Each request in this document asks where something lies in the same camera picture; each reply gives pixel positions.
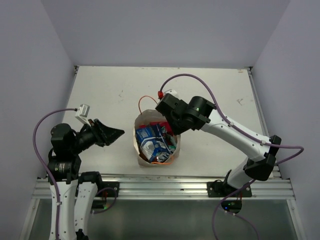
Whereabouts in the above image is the aluminium mounting rail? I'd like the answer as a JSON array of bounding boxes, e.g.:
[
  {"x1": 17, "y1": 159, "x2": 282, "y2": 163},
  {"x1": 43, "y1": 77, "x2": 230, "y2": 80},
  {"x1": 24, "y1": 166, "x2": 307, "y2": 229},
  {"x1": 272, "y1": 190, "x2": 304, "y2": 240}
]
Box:
[{"x1": 32, "y1": 162, "x2": 293, "y2": 201}]

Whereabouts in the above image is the green Fox's candy bag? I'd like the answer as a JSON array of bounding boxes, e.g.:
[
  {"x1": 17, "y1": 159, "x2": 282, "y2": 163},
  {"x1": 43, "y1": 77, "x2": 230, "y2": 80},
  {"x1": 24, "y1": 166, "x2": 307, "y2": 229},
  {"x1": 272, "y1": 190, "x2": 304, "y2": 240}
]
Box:
[{"x1": 154, "y1": 135, "x2": 177, "y2": 164}]

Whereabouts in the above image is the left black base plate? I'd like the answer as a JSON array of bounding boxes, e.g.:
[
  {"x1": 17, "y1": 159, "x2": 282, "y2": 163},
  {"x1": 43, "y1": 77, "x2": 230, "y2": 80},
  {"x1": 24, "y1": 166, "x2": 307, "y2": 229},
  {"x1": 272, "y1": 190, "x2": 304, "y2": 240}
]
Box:
[{"x1": 95, "y1": 181, "x2": 120, "y2": 199}]

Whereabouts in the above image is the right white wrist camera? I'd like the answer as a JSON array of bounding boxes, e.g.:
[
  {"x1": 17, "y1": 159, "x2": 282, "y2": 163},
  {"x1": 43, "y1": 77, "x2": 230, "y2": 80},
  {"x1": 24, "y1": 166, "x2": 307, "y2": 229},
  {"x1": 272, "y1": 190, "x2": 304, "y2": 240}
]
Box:
[{"x1": 157, "y1": 89, "x2": 179, "y2": 100}]

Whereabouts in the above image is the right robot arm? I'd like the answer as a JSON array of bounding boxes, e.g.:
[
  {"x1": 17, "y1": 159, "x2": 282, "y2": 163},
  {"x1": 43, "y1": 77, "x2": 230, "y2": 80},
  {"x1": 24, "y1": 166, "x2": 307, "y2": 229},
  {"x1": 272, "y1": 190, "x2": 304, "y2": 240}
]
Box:
[{"x1": 155, "y1": 93, "x2": 282, "y2": 197}]

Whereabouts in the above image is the blue snack packet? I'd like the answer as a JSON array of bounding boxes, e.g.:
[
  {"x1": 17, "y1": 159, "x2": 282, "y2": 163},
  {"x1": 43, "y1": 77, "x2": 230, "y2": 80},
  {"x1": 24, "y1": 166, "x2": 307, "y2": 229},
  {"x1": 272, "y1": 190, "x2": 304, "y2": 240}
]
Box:
[{"x1": 135, "y1": 127, "x2": 169, "y2": 163}]

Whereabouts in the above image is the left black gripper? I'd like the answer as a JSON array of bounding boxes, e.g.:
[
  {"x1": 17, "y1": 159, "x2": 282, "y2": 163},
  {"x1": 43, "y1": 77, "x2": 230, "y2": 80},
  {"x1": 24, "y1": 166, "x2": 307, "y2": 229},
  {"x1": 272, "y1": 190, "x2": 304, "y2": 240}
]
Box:
[{"x1": 70, "y1": 118, "x2": 124, "y2": 154}]

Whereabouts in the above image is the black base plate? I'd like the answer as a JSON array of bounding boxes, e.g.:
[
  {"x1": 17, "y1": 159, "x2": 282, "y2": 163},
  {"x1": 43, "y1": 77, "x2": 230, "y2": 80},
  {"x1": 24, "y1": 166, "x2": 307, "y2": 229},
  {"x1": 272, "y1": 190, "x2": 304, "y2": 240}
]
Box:
[
  {"x1": 95, "y1": 181, "x2": 120, "y2": 199},
  {"x1": 206, "y1": 179, "x2": 253, "y2": 198}
]

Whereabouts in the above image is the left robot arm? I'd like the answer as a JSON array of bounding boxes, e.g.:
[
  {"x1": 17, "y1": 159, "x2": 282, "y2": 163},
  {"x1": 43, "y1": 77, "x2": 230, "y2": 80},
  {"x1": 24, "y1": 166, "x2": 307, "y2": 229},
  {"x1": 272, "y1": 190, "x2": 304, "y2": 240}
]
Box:
[{"x1": 47, "y1": 119, "x2": 125, "y2": 240}]

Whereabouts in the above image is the pink snack bag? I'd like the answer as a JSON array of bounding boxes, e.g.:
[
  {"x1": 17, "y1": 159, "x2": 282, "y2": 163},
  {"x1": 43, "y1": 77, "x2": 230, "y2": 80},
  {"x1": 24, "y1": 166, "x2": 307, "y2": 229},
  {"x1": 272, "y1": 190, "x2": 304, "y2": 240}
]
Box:
[{"x1": 138, "y1": 121, "x2": 174, "y2": 136}]

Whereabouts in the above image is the purple cable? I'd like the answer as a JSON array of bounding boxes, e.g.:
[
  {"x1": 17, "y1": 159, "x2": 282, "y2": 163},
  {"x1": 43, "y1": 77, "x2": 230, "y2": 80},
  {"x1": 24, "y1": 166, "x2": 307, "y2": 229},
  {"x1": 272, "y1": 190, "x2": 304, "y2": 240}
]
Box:
[
  {"x1": 158, "y1": 73, "x2": 305, "y2": 240},
  {"x1": 32, "y1": 107, "x2": 77, "y2": 240}
]

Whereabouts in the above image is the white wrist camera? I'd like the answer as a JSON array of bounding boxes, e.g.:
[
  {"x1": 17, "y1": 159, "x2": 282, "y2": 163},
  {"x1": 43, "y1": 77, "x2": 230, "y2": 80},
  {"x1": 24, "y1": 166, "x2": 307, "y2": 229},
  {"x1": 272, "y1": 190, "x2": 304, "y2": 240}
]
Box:
[
  {"x1": 157, "y1": 89, "x2": 179, "y2": 100},
  {"x1": 75, "y1": 104, "x2": 90, "y2": 125}
]

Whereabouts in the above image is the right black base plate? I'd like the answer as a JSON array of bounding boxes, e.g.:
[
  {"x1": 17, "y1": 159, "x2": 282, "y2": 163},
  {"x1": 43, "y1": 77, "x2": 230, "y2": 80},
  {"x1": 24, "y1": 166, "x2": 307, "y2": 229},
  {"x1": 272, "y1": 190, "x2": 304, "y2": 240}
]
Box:
[{"x1": 206, "y1": 179, "x2": 253, "y2": 198}]

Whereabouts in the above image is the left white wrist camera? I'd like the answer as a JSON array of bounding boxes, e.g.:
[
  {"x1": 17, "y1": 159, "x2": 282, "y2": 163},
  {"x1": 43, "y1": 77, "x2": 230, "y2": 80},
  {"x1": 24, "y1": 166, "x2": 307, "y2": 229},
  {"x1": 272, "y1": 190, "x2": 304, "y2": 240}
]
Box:
[{"x1": 75, "y1": 104, "x2": 90, "y2": 125}]

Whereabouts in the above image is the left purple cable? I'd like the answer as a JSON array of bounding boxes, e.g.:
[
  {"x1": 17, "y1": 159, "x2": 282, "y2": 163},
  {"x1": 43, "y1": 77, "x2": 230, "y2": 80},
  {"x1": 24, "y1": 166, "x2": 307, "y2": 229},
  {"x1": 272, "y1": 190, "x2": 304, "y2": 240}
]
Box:
[{"x1": 32, "y1": 107, "x2": 77, "y2": 240}]

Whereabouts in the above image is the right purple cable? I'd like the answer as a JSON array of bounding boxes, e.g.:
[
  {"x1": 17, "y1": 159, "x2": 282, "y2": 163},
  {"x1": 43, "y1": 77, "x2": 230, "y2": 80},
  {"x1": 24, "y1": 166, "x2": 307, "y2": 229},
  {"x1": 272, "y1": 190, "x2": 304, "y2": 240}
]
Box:
[{"x1": 158, "y1": 73, "x2": 305, "y2": 240}]

